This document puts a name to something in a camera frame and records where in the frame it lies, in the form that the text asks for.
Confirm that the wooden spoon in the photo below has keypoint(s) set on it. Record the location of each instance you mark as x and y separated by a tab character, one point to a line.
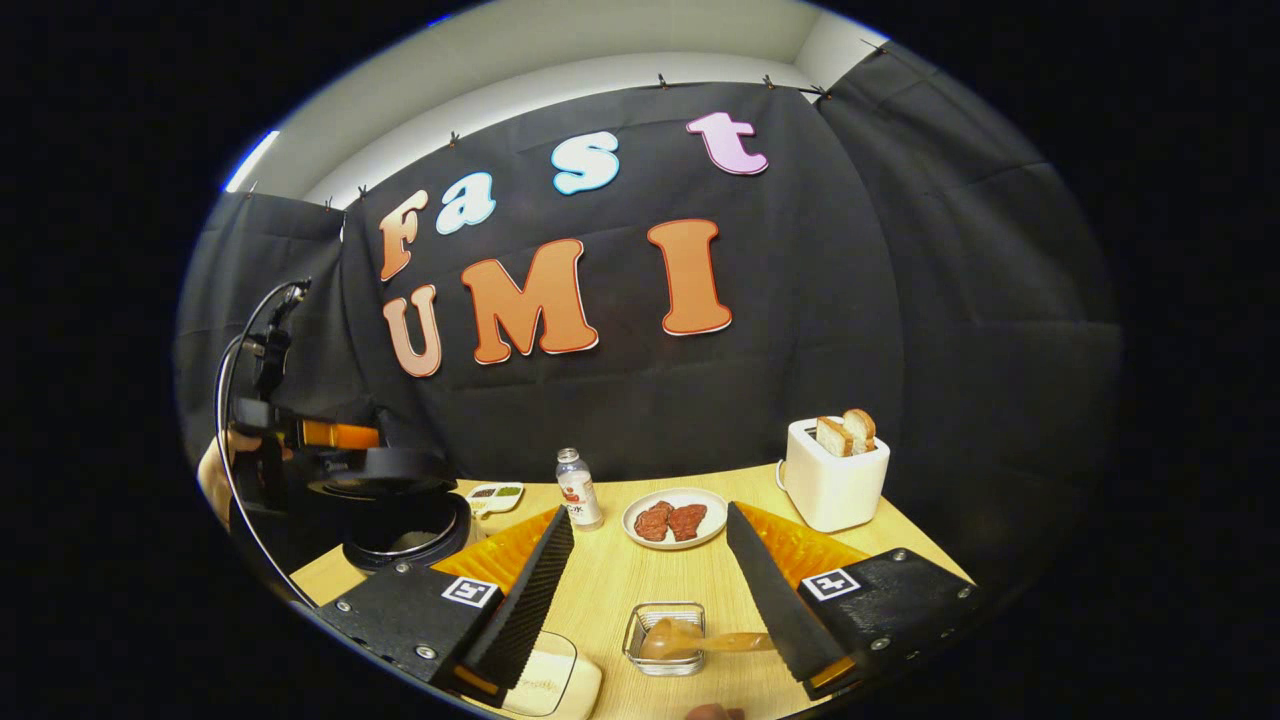
670	638

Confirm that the black backdrop cloth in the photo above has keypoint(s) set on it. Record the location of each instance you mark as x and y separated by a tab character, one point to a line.
800	300

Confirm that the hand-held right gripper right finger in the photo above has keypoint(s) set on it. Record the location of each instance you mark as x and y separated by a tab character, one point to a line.
775	600

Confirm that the red meat piece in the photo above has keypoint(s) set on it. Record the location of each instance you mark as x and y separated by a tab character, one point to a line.
688	521
652	522

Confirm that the white divided seasoning dish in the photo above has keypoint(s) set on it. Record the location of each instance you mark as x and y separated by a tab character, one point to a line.
495	492

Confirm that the white rice container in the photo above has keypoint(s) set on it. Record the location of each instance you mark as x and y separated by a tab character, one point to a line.
555	685

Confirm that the metal chopstick holder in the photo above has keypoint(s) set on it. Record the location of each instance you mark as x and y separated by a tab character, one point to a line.
692	611

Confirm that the grey white rice cooker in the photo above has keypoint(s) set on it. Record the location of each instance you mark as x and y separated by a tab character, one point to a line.
380	470

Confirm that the toasted bread slice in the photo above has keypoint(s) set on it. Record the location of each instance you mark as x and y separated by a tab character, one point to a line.
860	428
833	437

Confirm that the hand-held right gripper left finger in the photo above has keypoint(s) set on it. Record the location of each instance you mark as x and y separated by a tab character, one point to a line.
525	610

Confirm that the white round plate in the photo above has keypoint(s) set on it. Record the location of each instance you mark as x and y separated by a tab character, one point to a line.
716	520

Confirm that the white toaster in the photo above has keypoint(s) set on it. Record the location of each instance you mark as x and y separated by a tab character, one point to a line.
835	492

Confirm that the small clear plastic bottle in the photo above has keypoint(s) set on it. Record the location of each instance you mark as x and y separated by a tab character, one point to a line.
580	500

